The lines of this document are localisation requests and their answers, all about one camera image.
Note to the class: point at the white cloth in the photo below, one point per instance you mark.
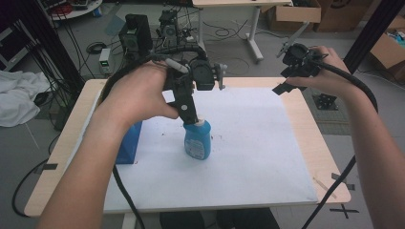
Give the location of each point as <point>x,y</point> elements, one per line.
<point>19,95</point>

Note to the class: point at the blue bottle with white cap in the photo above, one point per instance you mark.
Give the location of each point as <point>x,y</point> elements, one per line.
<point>198,141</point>

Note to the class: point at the black metal frame post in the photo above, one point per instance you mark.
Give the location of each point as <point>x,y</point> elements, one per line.
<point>371,31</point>
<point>47,47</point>

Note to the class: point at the black tape strip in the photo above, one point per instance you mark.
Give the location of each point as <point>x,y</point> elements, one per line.
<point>47,167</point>
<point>343,182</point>

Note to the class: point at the open cardboard box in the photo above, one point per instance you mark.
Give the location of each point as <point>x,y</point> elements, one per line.
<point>296,14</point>

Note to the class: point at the round white table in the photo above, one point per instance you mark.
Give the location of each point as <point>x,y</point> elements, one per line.
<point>76,9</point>

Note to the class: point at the small grey camera on stand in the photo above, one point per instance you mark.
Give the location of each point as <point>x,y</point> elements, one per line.
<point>168,27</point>

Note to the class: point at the large black camera on stand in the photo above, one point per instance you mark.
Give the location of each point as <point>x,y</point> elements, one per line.
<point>137,33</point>

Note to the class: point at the person's left hand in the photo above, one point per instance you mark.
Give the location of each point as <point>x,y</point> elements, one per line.
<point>137,92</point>

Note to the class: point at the black tape cross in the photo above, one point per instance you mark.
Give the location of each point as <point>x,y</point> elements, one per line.
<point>344,211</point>

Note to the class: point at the white mat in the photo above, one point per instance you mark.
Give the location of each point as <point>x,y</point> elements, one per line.
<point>248,152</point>

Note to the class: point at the cardboard box with blue contents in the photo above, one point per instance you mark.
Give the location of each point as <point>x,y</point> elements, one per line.
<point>388,47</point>

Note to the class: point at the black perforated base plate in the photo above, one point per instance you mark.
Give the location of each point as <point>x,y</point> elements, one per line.
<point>325,101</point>

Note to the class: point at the white desk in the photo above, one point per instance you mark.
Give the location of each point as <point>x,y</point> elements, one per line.
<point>251,25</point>

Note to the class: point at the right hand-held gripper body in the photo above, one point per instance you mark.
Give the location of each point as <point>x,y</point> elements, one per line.
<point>301,60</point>

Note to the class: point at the white power supply unit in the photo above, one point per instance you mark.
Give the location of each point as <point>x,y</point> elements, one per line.
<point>105,60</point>

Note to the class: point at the person's right hand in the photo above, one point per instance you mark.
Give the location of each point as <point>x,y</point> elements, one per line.
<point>331,76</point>

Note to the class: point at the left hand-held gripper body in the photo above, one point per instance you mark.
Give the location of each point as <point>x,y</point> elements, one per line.
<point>203,74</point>

